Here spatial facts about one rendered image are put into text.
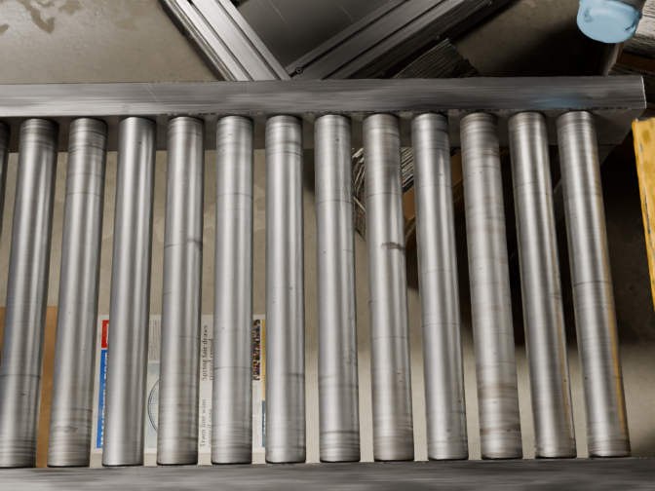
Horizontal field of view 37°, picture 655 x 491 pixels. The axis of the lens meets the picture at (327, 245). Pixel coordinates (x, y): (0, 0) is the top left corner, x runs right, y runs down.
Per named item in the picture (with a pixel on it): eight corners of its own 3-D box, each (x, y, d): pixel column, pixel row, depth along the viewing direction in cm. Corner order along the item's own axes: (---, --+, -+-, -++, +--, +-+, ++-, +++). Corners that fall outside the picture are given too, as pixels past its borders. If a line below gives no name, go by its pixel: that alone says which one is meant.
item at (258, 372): (278, 313, 202) (278, 312, 201) (278, 452, 193) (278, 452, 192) (98, 316, 201) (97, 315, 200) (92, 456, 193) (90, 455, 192)
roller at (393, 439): (387, 124, 134) (406, 109, 129) (401, 473, 120) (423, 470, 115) (355, 117, 131) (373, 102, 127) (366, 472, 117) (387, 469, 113)
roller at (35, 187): (64, 126, 132) (55, 109, 128) (40, 479, 118) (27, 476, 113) (27, 126, 132) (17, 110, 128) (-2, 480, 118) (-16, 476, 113)
